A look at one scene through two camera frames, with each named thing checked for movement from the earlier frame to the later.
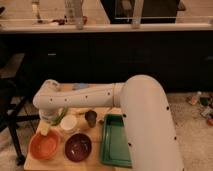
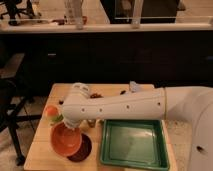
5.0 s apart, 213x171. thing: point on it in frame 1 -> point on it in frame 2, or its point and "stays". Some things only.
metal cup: x=91 y=116 stays
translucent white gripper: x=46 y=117 -> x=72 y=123
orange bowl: x=45 y=147 -> x=64 y=140
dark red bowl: x=78 y=147 stays
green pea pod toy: x=59 y=116 stays
